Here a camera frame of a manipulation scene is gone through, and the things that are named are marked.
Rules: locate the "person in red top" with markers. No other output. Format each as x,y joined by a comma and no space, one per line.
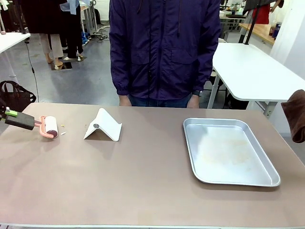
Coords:
261,12

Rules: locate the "person in black coat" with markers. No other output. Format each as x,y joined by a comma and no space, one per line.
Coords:
45,19

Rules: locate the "blue bottle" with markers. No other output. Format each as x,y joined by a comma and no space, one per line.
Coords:
277,31

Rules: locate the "large white table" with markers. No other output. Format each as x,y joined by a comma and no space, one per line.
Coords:
252,71

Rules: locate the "white paper scrap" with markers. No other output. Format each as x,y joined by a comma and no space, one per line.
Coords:
63,133

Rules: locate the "person in light blue shirt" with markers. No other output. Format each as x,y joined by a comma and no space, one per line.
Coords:
72,28

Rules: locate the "person's left hand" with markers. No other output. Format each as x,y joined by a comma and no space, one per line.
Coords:
193,102

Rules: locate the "person in purple jacket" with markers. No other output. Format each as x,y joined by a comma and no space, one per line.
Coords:
162,47

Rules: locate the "silver metal tray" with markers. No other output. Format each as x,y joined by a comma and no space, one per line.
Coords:
228,152

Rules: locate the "person's right hand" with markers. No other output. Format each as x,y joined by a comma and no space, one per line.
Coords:
125,100

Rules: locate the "black pole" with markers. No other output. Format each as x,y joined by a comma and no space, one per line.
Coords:
250,23

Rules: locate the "wooden top table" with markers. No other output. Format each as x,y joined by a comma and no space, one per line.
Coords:
259,32

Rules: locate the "brown cloth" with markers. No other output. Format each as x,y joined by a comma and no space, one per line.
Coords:
295,114

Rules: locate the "white folded roller stand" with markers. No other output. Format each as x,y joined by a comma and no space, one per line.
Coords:
104,127

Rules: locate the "black handbag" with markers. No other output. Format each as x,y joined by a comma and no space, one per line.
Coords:
16,96

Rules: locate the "small white table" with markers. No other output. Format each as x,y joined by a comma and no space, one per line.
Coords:
12,40

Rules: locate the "black wristwatch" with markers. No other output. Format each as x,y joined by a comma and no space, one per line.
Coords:
197,93

